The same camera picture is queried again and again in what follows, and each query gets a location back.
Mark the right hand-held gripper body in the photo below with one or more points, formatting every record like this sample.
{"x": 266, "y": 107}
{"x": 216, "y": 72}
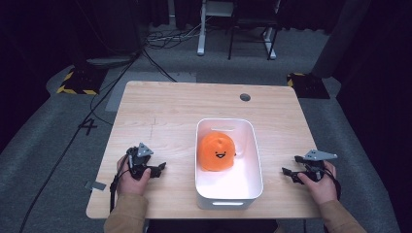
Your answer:
{"x": 315, "y": 160}

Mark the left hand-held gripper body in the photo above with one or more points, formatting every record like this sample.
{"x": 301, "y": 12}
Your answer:
{"x": 138, "y": 160}

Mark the orange smiling plush toy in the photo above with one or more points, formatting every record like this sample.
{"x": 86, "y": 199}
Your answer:
{"x": 216, "y": 152}

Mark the white plastic storage bin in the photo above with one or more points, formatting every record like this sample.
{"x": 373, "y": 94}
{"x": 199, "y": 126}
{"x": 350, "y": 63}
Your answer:
{"x": 228, "y": 184}

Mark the person's left hand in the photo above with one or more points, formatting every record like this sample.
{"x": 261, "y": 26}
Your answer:
{"x": 131, "y": 184}

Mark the person's right hand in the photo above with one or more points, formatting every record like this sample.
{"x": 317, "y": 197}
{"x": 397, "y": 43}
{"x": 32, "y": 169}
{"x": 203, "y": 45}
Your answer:
{"x": 320, "y": 191}

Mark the grey tape strip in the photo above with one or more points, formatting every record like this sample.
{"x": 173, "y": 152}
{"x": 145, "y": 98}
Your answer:
{"x": 95, "y": 185}

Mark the grey round stand base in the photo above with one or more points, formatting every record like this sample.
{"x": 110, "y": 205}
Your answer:
{"x": 108, "y": 61}

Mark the white desk leg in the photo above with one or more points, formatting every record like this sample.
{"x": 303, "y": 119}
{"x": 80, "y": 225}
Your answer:
{"x": 270, "y": 43}
{"x": 201, "y": 32}

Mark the grey curtain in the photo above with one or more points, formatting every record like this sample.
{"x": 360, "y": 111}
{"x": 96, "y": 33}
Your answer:
{"x": 340, "y": 39}

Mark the black yellow striped base plate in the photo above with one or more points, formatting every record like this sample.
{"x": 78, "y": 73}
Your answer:
{"x": 81, "y": 82}
{"x": 307, "y": 85}

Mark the black metal chair frame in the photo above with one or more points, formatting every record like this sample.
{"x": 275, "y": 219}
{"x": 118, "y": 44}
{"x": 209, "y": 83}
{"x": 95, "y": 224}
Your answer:
{"x": 252, "y": 22}

